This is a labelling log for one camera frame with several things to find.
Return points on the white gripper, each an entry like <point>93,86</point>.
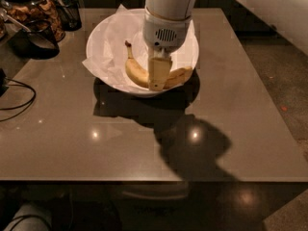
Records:
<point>164,33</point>

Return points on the black mesh pen holder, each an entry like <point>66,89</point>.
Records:
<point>69,15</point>

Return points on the white bowl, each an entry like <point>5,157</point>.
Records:
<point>96,42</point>

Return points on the black mesh cup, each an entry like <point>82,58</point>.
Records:
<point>39,43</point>

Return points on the yellow banana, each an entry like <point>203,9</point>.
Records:
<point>139,75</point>

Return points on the grey cylinder under table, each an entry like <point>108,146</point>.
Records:
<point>30,217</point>

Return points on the glass jar of snacks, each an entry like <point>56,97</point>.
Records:
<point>26,11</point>

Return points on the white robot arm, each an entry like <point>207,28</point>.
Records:
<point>289,17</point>

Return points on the white paper liner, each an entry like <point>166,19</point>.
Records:
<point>112,39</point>

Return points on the white spoon handle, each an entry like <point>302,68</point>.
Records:
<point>6,17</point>

